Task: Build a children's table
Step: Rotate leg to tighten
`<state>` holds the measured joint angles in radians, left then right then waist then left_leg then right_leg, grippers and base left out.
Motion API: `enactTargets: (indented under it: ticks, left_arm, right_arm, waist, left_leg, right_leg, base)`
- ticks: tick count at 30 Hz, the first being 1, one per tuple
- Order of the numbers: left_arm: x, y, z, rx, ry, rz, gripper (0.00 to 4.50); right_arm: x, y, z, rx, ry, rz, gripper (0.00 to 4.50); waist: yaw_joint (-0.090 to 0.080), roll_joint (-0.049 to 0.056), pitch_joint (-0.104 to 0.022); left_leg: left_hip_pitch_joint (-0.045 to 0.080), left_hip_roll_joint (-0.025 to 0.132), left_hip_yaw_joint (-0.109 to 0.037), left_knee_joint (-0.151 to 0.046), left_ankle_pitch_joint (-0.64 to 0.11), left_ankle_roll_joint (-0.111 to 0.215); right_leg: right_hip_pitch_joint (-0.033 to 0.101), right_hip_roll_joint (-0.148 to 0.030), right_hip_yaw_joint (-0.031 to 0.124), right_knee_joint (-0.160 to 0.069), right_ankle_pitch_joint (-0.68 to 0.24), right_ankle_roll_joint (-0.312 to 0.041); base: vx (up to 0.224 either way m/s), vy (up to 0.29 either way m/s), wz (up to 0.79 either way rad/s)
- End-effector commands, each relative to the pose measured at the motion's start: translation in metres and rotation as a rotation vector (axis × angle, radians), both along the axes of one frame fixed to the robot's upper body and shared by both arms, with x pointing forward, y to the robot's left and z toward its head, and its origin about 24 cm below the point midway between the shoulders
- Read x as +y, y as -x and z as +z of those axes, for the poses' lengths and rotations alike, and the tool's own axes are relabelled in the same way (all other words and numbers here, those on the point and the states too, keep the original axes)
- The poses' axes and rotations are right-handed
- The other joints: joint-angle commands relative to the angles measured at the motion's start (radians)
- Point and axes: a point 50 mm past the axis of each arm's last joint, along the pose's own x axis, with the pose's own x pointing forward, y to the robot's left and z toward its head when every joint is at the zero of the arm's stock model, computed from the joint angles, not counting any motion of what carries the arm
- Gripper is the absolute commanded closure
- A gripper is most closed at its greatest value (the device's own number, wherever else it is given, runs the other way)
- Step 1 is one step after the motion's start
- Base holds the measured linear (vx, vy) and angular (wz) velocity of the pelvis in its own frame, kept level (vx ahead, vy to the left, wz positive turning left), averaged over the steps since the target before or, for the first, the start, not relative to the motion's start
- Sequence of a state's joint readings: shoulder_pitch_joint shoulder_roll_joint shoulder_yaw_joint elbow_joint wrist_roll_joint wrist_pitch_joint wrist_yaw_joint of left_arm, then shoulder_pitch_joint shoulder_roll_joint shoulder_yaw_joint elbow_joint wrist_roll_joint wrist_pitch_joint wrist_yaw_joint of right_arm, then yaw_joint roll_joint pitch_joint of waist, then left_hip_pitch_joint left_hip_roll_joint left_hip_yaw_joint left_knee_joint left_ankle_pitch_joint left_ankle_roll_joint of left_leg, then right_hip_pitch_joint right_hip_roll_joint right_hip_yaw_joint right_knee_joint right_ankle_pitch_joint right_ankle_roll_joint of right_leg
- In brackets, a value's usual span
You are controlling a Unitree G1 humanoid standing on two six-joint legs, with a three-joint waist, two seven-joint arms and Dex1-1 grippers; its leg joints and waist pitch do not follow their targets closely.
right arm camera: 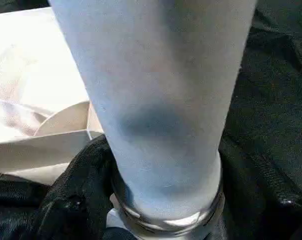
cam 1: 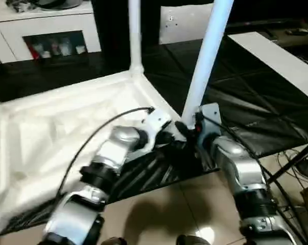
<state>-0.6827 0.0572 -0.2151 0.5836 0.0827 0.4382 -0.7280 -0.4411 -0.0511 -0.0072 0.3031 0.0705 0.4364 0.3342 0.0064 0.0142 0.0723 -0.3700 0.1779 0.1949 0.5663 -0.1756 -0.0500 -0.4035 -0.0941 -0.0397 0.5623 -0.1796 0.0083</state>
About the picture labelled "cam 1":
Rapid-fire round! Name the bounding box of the white plastic table top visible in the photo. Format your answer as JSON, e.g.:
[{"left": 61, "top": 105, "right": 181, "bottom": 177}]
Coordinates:
[{"left": 0, "top": 70, "right": 185, "bottom": 232}]

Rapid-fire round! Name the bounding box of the dark robot right foot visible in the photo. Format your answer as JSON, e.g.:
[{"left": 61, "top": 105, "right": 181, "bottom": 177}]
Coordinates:
[{"left": 176, "top": 234, "right": 208, "bottom": 245}]

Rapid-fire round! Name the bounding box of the black work mat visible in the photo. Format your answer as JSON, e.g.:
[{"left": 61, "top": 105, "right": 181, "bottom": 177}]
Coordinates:
[{"left": 0, "top": 38, "right": 308, "bottom": 233}]

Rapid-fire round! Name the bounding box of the black stand leg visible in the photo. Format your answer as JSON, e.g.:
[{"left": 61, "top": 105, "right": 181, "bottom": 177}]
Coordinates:
[{"left": 267, "top": 144, "right": 308, "bottom": 185}]

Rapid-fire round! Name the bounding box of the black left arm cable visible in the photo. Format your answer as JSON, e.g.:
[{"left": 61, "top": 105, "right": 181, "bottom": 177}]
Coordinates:
[{"left": 55, "top": 106, "right": 155, "bottom": 203}]

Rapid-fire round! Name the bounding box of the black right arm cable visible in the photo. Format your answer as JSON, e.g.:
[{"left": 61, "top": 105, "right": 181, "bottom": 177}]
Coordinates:
[{"left": 203, "top": 114, "right": 305, "bottom": 245}]

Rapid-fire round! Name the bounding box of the dark robot foot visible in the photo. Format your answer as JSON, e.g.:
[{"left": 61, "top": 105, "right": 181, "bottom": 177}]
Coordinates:
[
  {"left": 104, "top": 237, "right": 127, "bottom": 245},
  {"left": 176, "top": 234, "right": 208, "bottom": 245}
]

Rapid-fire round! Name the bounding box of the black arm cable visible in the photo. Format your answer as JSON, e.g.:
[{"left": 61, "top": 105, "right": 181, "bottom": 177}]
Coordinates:
[
  {"left": 55, "top": 106, "right": 155, "bottom": 203},
  {"left": 203, "top": 114, "right": 305, "bottom": 245}
]

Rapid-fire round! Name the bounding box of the grey helmet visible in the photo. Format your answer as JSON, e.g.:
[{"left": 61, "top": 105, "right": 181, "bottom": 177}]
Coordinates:
[{"left": 37, "top": 0, "right": 82, "bottom": 10}]

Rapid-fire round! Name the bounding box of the black remote control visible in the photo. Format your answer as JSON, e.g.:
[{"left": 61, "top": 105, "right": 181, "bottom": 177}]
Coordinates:
[{"left": 285, "top": 28, "right": 308, "bottom": 36}]

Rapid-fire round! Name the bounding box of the white plastic table leg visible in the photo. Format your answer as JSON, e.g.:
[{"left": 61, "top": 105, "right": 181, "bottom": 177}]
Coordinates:
[
  {"left": 128, "top": 0, "right": 145, "bottom": 75},
  {"left": 181, "top": 0, "right": 234, "bottom": 130}
]

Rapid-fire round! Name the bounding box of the dark low table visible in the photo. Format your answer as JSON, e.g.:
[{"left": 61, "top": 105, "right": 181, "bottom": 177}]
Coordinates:
[{"left": 226, "top": 17, "right": 308, "bottom": 69}]

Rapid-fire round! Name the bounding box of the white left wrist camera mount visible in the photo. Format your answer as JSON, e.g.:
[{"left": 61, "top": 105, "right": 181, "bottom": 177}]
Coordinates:
[{"left": 140, "top": 108, "right": 174, "bottom": 152}]

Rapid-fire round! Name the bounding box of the black floor device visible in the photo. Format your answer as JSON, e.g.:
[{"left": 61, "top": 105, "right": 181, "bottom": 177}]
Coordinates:
[{"left": 296, "top": 158, "right": 308, "bottom": 177}]

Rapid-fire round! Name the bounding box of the white flat board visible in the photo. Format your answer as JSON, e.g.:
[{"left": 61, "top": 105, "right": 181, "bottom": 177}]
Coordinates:
[{"left": 227, "top": 32, "right": 308, "bottom": 102}]

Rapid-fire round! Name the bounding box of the red bottle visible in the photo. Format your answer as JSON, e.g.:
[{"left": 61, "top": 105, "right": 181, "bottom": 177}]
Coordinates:
[{"left": 28, "top": 43, "right": 41, "bottom": 60}]

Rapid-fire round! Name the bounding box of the black box with gold label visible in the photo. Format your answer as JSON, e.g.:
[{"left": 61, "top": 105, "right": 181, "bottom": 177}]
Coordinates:
[{"left": 92, "top": 0, "right": 162, "bottom": 66}]

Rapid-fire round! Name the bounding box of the dark robot left foot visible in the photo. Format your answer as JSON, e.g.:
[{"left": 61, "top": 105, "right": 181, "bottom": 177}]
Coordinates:
[{"left": 104, "top": 237, "right": 127, "bottom": 245}]

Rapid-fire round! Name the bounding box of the white glass-door cabinet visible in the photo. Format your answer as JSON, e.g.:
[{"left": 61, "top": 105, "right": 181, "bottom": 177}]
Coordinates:
[{"left": 0, "top": 5, "right": 103, "bottom": 65}]

